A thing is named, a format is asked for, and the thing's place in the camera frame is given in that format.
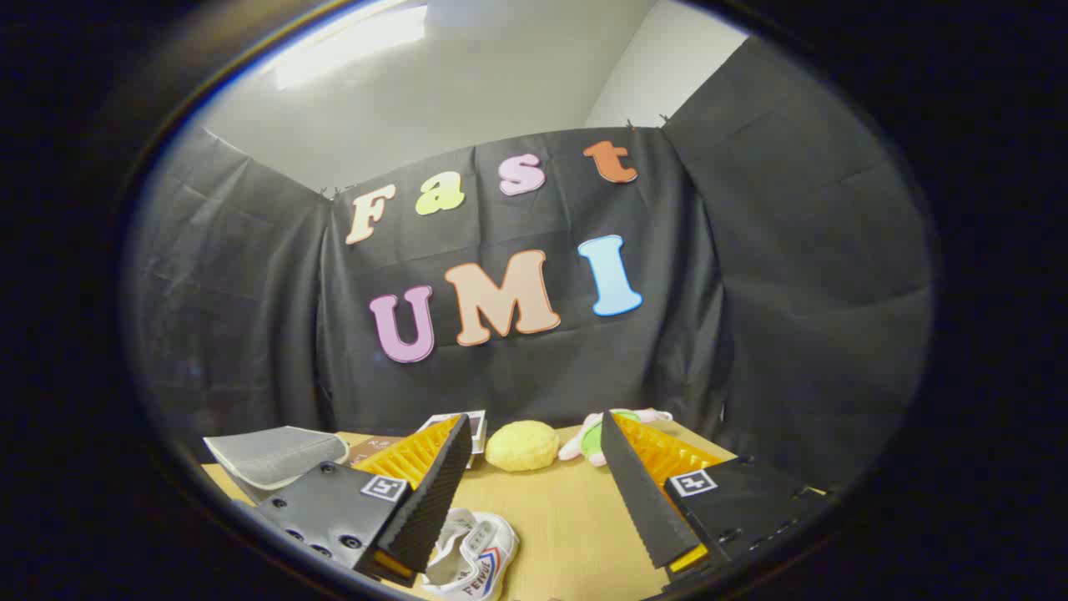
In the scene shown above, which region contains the pink and green plush toy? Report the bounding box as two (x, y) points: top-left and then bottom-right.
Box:
(557, 408), (673, 467)

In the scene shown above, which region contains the yellow round plush toy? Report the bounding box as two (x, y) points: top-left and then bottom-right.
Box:
(486, 420), (560, 472)

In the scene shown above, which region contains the grey fabric storage box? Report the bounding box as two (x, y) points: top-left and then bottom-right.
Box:
(203, 426), (350, 502)

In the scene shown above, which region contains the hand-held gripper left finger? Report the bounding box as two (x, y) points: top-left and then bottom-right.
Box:
(250, 413), (474, 587)

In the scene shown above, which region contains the white book with portrait cover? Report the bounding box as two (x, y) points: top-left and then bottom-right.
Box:
(415, 409), (487, 468)

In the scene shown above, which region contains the white canvas shoe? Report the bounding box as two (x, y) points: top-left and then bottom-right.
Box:
(421, 508), (520, 601)

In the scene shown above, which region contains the flat brown book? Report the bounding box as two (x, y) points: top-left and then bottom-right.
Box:
(346, 434), (406, 467)

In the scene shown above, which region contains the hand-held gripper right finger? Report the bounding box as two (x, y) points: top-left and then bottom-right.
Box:
(599, 409), (831, 595)

